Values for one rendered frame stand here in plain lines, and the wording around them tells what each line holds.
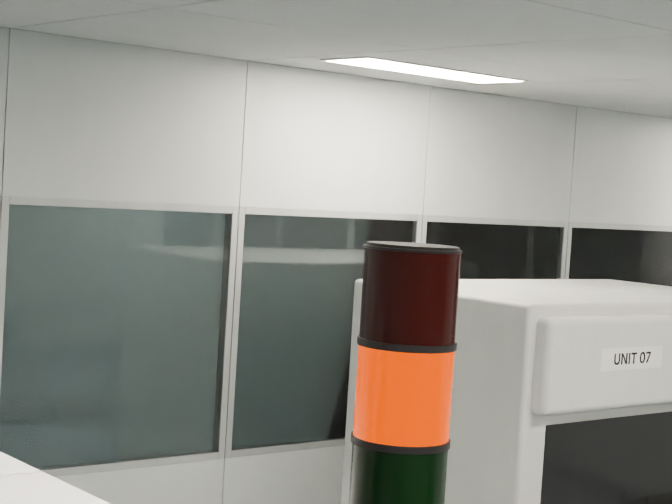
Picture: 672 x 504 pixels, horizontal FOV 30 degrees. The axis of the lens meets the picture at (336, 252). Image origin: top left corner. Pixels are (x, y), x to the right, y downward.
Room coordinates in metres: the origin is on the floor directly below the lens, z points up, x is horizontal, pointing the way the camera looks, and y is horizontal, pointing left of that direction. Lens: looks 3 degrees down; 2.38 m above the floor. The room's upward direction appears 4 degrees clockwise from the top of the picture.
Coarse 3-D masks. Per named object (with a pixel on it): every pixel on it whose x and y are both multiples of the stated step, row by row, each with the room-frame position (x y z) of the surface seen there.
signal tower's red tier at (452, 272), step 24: (384, 264) 0.61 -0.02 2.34; (408, 264) 0.61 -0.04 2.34; (432, 264) 0.61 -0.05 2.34; (456, 264) 0.62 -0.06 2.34; (384, 288) 0.61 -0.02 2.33; (408, 288) 0.61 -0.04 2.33; (432, 288) 0.61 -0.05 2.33; (456, 288) 0.62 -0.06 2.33; (384, 312) 0.61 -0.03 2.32; (408, 312) 0.61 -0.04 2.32; (432, 312) 0.61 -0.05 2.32; (456, 312) 0.63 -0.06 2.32; (360, 336) 0.63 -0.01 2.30; (384, 336) 0.61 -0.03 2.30; (408, 336) 0.61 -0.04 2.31; (432, 336) 0.61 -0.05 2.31
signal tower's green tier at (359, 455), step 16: (352, 448) 0.63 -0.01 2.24; (352, 464) 0.63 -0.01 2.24; (368, 464) 0.62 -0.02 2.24; (384, 464) 0.61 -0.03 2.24; (400, 464) 0.61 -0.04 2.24; (416, 464) 0.61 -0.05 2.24; (432, 464) 0.61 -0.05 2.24; (352, 480) 0.63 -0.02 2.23; (368, 480) 0.61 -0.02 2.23; (384, 480) 0.61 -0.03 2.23; (400, 480) 0.61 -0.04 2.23; (416, 480) 0.61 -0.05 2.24; (432, 480) 0.62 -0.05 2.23; (352, 496) 0.62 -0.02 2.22; (368, 496) 0.61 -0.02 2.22; (384, 496) 0.61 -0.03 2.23; (400, 496) 0.61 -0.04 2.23; (416, 496) 0.61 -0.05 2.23; (432, 496) 0.62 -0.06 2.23
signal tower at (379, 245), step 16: (416, 352) 0.61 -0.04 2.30; (432, 352) 0.61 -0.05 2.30; (448, 352) 0.62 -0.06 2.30; (352, 432) 0.64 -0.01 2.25; (368, 448) 0.61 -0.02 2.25; (384, 448) 0.61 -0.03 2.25; (400, 448) 0.61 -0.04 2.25; (416, 448) 0.61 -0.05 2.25; (432, 448) 0.61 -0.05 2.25; (448, 448) 0.63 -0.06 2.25
